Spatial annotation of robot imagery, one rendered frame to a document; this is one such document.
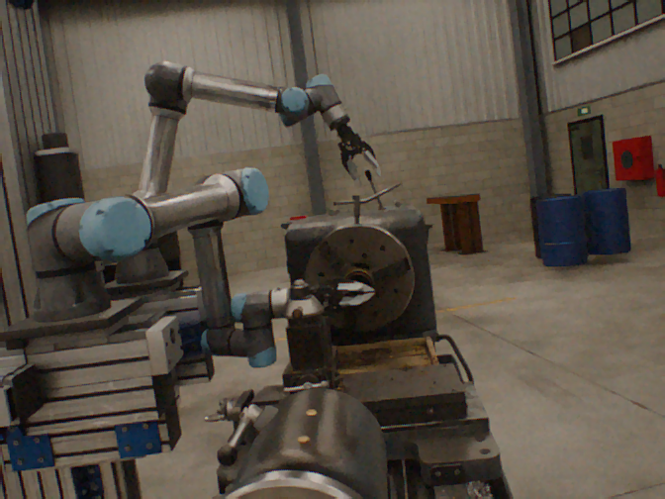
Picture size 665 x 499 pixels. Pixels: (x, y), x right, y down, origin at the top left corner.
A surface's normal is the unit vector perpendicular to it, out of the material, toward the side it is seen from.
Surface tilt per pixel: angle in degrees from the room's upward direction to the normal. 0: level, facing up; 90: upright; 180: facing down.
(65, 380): 90
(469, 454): 0
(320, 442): 18
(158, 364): 90
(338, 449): 31
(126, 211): 91
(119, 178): 90
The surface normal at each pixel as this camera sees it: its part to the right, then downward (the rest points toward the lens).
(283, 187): 0.17, 0.07
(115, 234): 0.78, -0.04
